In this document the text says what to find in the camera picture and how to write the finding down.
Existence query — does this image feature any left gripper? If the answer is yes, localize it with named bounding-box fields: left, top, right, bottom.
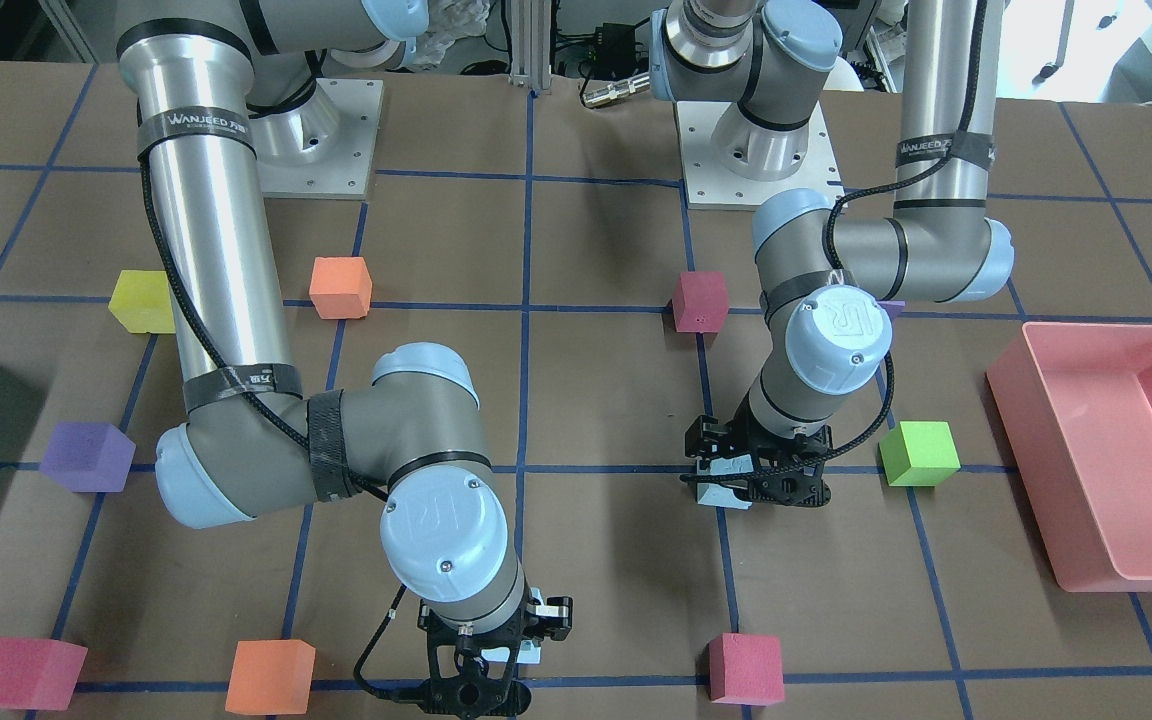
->
left=681, top=406, right=832, bottom=507

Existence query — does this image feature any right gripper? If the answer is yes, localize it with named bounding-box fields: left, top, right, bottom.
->
left=419, top=596, right=573, bottom=719

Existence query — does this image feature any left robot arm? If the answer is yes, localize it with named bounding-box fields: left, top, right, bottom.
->
left=649, top=1, right=1015, bottom=507

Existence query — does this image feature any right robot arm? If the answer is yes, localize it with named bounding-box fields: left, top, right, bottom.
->
left=116, top=1, right=573, bottom=719

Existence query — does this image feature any green block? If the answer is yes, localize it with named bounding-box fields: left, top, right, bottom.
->
left=879, top=420, right=961, bottom=487

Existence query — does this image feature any pink block near base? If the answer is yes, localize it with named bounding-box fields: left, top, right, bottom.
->
left=669, top=272, right=730, bottom=334

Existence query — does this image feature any purple block near pink tray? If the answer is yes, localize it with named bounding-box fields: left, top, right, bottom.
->
left=878, top=300, right=905, bottom=323

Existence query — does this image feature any orange block far side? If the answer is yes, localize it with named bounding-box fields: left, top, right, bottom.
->
left=225, top=639, right=317, bottom=717

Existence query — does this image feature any pink block far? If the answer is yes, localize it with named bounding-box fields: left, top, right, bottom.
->
left=0, top=637, right=88, bottom=711
left=707, top=632, right=785, bottom=707

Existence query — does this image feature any pink plastic tray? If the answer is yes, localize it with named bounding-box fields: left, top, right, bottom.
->
left=987, top=323, right=1152, bottom=592

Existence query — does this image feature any orange block near base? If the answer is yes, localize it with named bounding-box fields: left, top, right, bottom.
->
left=308, top=258, right=372, bottom=320

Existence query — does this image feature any purple block near teal tray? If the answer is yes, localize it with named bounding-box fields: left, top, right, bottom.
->
left=38, top=420, right=136, bottom=493

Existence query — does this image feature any yellow block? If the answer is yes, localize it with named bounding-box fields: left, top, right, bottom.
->
left=108, top=270, right=175, bottom=334

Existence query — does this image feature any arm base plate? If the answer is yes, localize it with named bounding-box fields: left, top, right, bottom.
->
left=252, top=79, right=384, bottom=200
left=675, top=101, right=844, bottom=210

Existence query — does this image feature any aluminium frame post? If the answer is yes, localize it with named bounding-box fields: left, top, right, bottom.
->
left=502, top=0, right=554, bottom=96

